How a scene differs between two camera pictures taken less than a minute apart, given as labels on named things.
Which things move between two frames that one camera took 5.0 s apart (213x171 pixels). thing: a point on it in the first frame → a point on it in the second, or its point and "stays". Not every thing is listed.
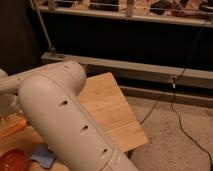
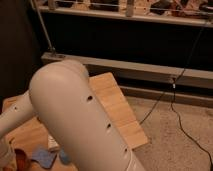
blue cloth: (43, 155) stays
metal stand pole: (51, 47) stays
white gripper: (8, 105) → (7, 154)
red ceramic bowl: (14, 159) stays
